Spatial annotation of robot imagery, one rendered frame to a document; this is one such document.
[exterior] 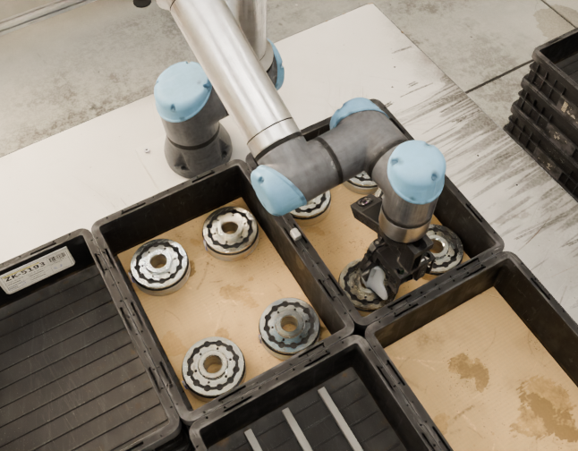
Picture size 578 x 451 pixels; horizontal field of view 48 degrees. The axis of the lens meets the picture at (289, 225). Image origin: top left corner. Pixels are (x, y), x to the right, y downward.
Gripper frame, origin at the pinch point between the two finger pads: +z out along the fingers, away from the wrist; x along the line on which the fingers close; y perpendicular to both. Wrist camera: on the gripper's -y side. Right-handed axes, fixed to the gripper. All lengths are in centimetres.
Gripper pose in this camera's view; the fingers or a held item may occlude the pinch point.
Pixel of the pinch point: (380, 276)
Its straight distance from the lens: 116.4
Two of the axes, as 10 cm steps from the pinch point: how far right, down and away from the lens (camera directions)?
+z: 0.1, 5.4, 8.4
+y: 5.3, 7.1, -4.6
